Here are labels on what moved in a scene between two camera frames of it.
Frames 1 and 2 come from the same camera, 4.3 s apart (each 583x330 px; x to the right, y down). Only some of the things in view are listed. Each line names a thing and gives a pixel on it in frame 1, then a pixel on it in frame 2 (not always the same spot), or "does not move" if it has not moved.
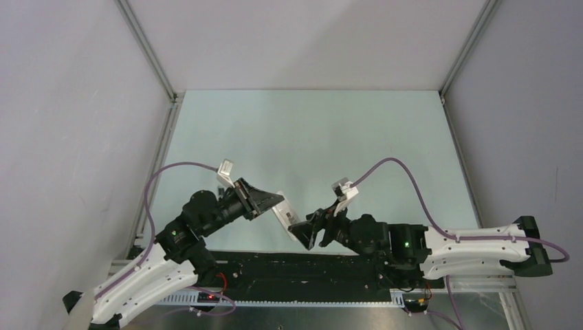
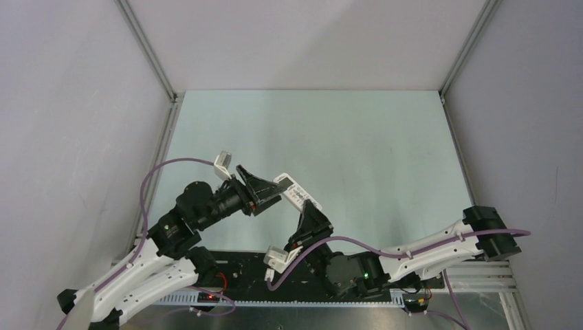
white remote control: [286, 214] to [295, 193]
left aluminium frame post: [148, 49] does not move
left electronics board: [207, 297] does not move
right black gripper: [306, 232] to [314, 226]
